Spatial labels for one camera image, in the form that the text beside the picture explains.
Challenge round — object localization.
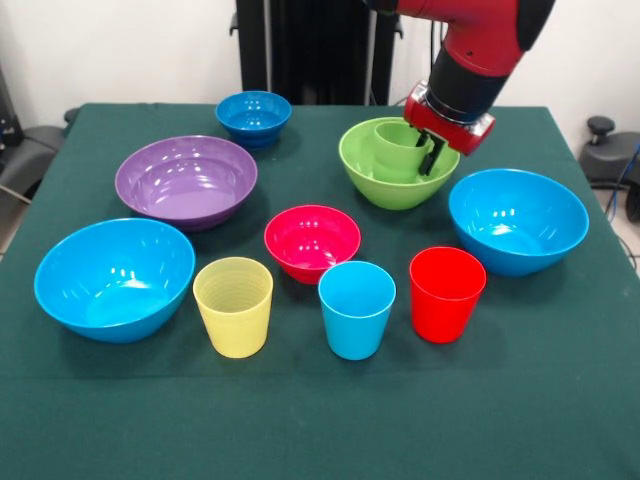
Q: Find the light blue cup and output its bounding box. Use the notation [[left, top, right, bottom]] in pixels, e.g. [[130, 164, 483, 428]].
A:
[[317, 260, 397, 361]]

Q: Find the red cup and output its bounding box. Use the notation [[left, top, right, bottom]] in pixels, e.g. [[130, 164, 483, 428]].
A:
[[409, 246, 488, 345]]

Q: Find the green bowl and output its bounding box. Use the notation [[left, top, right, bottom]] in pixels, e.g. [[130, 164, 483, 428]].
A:
[[338, 116, 462, 212]]

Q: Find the dark green tablecloth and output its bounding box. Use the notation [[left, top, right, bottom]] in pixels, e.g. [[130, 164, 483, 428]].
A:
[[0, 102, 640, 480]]

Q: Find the yellow cup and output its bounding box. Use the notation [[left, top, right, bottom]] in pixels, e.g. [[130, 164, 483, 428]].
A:
[[192, 256, 275, 359]]

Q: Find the small dark blue bowl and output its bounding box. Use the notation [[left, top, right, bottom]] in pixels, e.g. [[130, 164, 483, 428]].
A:
[[215, 90, 293, 150]]

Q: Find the large light blue bowl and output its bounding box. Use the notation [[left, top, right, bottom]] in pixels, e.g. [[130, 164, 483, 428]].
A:
[[447, 168, 591, 278], [33, 217, 197, 344]]

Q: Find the grey pedestal foot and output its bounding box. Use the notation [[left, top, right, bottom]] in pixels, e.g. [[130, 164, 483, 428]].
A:
[[578, 115, 640, 184], [0, 124, 67, 201]]

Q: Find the pink bowl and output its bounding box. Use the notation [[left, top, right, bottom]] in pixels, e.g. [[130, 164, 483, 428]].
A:
[[263, 204, 363, 286]]

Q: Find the purple bowl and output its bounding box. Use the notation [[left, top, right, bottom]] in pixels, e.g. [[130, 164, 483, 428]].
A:
[[114, 134, 259, 232]]

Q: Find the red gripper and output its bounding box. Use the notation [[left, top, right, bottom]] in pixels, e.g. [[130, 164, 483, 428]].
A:
[[402, 79, 497, 178]]

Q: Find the black wall cable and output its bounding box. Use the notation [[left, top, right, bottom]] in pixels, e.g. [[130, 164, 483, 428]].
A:
[[389, 19, 449, 106]]

